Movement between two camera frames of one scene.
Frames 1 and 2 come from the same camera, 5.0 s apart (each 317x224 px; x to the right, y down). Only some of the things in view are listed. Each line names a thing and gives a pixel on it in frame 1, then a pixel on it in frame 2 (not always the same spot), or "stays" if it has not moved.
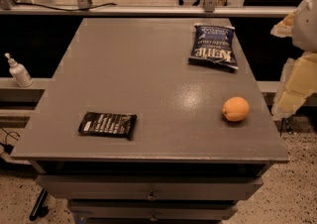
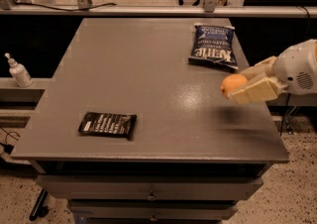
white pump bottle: x=19 y=72 stays
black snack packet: x=109 y=123 stays
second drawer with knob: x=153 y=210 stays
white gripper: x=306 y=25 → x=296 y=67
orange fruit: x=236 y=109 → x=232 y=83
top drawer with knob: x=152 y=186 stays
